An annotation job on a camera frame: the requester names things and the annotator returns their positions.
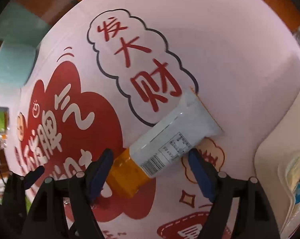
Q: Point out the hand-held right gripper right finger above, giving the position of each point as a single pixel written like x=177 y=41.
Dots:
x=202 y=176

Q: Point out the blue and yellow snack packet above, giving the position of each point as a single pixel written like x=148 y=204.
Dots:
x=296 y=179

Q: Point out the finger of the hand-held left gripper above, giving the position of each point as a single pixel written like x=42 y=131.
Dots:
x=34 y=176

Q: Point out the teal canister with wooden lid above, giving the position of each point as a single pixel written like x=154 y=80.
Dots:
x=13 y=64

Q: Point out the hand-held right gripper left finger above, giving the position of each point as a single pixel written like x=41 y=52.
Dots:
x=102 y=174

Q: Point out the white and orange snack packet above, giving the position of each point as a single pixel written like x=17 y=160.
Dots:
x=174 y=132

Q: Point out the white plastic storage bin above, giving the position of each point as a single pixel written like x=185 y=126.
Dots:
x=271 y=154

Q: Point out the pink printed table cover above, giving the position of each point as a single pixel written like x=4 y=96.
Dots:
x=214 y=54

